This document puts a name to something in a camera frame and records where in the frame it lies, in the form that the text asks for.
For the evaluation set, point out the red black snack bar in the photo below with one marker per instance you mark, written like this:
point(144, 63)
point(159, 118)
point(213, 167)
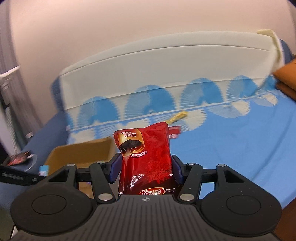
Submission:
point(174, 131)

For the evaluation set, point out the red snack pouch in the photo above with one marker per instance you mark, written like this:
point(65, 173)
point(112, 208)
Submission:
point(146, 160)

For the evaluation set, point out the yellow snack bar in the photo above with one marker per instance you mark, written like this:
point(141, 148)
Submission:
point(177, 117)

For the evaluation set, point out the blue white patterned sheet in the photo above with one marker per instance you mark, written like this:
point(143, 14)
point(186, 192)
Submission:
point(223, 80)

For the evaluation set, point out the open cardboard box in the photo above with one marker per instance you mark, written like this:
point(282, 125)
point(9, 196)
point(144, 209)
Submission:
point(79, 157)

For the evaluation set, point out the blue stick packet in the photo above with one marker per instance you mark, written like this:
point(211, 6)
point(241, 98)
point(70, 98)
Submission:
point(44, 170)

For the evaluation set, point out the grey curtain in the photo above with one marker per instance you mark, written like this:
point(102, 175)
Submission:
point(21, 116)

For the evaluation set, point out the black smartphone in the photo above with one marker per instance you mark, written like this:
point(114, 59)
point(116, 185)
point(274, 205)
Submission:
point(18, 158)

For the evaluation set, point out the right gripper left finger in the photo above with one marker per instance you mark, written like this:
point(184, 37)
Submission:
point(105, 179)

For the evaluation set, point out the orange cushion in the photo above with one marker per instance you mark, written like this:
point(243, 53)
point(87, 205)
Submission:
point(286, 77)

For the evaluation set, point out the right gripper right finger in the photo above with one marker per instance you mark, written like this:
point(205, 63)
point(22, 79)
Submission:
point(189, 180)

